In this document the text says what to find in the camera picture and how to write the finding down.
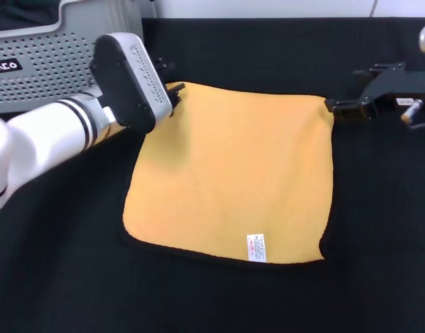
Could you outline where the yellow towel with black hem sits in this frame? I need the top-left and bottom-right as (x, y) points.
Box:
(121, 80), (338, 267)

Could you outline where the right gripper cable with connector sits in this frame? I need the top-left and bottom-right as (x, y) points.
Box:
(400, 98), (425, 131)

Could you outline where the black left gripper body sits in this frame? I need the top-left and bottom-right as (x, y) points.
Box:
(152, 56), (177, 83)

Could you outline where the grey perforated storage box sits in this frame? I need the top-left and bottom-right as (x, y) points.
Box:
(0, 0), (144, 116)

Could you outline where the black cloth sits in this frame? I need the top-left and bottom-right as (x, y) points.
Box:
(0, 0), (62, 31)

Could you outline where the black tablecloth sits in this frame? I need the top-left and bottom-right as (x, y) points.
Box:
(0, 17), (425, 333)

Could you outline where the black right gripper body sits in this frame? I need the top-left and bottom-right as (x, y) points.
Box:
(360, 68), (425, 114)

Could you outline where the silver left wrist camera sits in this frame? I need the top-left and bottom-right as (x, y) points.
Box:
(89, 32), (175, 135)

